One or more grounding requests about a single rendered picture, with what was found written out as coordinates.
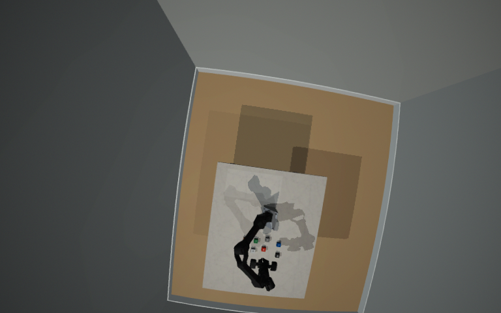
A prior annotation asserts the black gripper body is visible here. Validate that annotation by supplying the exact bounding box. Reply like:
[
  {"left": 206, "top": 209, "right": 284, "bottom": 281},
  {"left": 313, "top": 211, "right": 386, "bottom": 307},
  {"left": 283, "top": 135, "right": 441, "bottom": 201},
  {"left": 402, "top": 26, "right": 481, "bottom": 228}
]
[{"left": 250, "top": 259, "right": 277, "bottom": 271}]

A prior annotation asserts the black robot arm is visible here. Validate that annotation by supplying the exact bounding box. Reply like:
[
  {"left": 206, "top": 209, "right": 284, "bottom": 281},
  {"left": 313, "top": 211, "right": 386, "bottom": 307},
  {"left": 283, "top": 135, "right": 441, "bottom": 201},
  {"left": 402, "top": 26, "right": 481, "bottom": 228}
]
[{"left": 234, "top": 211, "right": 275, "bottom": 291}]

